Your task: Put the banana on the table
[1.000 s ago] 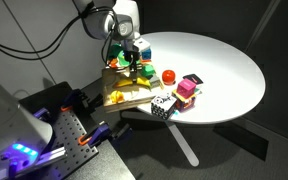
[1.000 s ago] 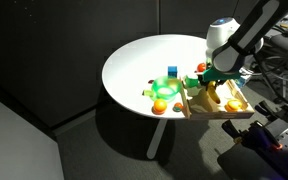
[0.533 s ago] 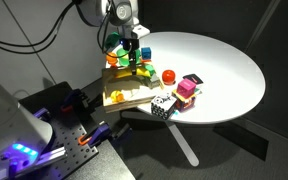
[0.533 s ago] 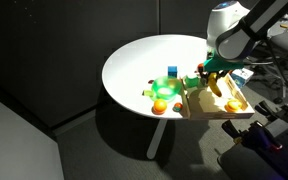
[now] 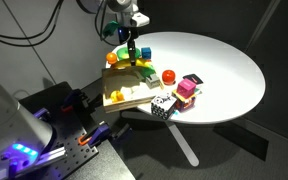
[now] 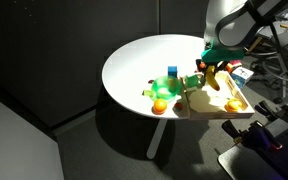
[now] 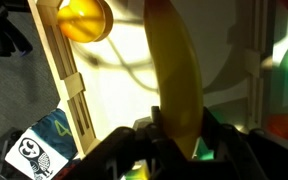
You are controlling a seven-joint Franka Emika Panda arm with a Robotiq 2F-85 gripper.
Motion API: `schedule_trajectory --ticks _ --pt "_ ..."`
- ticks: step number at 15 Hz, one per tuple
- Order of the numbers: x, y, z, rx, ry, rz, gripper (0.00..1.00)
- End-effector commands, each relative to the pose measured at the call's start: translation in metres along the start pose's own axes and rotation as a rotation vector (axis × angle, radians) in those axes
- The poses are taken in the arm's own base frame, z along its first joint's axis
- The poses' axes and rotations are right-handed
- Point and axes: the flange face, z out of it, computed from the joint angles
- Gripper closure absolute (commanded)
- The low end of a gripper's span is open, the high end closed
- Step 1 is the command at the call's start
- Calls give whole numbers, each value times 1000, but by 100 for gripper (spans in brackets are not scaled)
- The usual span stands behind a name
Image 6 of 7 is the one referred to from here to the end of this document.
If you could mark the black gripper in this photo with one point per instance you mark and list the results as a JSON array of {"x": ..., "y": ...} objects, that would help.
[{"x": 214, "y": 62}]

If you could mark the yellow toy banana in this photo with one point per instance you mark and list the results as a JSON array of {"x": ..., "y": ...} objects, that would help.
[{"x": 212, "y": 80}]

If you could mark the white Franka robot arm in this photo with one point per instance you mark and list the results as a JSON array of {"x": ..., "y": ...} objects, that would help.
[{"x": 234, "y": 23}]

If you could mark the red toy tomato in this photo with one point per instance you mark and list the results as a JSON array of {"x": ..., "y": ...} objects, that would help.
[{"x": 202, "y": 66}]

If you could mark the orange yellow box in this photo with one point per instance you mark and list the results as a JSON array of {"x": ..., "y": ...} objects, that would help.
[{"x": 229, "y": 68}]

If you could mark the pink cube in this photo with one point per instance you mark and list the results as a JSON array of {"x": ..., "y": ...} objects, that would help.
[{"x": 236, "y": 62}]

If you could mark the green cube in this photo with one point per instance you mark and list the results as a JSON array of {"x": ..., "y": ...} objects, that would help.
[{"x": 192, "y": 81}]

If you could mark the white owl print cube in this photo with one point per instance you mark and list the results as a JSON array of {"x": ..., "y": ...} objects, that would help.
[{"x": 241, "y": 76}]

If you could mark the light wooden tray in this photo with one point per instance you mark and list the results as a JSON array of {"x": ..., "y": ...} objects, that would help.
[{"x": 210, "y": 106}]

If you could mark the blue cube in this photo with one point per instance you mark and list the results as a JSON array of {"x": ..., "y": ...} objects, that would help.
[{"x": 172, "y": 71}]

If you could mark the yellow toy lemon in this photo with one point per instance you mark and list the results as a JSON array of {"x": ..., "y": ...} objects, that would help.
[{"x": 233, "y": 105}]

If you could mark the small red green ball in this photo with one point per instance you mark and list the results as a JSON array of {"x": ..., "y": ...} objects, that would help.
[{"x": 178, "y": 106}]

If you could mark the translucent green bowl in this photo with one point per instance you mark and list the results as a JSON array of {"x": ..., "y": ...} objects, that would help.
[{"x": 157, "y": 87}]

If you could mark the small dark red piece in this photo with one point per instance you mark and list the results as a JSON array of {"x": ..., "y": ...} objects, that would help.
[{"x": 151, "y": 81}]

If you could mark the orange toy ball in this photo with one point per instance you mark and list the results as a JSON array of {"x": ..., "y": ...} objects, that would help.
[{"x": 159, "y": 106}]

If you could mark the light green flat block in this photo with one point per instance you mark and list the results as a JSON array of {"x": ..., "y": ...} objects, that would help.
[{"x": 147, "y": 93}]

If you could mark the purple black clamp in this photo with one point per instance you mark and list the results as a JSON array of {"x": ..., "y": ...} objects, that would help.
[
  {"x": 284, "y": 111},
  {"x": 257, "y": 136}
]

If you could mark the black robot stand plate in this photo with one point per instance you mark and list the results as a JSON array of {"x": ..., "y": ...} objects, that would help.
[{"x": 244, "y": 163}]

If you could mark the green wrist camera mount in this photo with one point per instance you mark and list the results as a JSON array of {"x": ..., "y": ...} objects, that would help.
[{"x": 222, "y": 55}]

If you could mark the white table pedestal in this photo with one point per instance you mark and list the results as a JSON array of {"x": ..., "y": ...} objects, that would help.
[{"x": 157, "y": 136}]

